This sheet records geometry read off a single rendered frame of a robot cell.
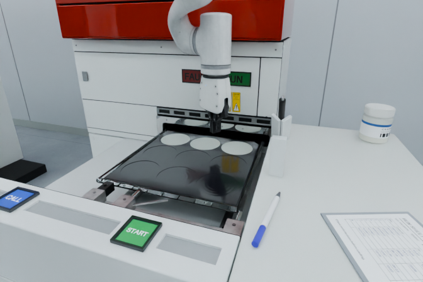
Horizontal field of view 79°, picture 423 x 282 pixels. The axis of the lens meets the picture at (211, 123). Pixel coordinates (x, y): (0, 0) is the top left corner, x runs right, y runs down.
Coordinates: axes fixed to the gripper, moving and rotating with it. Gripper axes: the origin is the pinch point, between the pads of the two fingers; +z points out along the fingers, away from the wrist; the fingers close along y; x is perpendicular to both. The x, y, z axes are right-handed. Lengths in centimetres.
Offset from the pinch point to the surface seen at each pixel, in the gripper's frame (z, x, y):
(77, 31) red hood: -27, -25, -51
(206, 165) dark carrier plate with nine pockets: 7.9, -7.9, 6.7
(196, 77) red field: -11.7, 4.5, -17.4
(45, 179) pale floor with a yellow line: 98, -49, -188
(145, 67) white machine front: -14.3, -7.1, -34.0
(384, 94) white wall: 21, 184, -22
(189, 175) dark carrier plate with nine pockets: 8.0, -14.7, 8.4
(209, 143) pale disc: 7.9, 1.1, -4.4
